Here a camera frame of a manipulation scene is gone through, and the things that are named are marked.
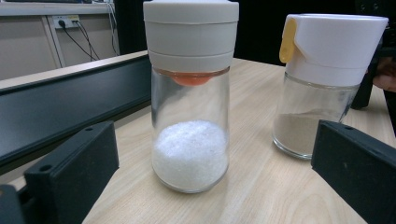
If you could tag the white wall socket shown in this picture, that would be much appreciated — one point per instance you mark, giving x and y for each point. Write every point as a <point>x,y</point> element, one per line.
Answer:
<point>67,21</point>

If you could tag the glass shaker with white granules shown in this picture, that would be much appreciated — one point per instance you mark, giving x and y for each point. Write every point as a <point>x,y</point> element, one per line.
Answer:
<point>190,155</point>

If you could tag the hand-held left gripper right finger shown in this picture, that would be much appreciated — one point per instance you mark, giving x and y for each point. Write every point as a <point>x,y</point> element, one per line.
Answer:
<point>358,174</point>

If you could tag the glass shaker with yellow tab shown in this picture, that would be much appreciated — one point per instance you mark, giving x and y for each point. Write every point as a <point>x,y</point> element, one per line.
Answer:
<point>327,46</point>

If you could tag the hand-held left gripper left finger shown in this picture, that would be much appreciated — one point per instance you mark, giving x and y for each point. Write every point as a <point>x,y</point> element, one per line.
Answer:
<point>71,174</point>

